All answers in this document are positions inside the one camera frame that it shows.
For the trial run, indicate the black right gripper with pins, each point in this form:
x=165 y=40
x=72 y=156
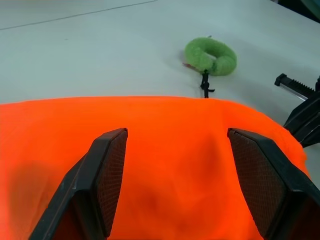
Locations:
x=296 y=86

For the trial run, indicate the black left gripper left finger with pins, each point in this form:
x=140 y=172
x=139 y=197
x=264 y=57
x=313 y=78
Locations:
x=82 y=190

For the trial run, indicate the orange fabric pouch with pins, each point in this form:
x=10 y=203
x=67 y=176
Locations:
x=175 y=150

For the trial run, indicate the small black clip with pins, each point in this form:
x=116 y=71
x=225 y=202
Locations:
x=205 y=83

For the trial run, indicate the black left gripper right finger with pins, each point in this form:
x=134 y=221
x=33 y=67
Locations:
x=272 y=190

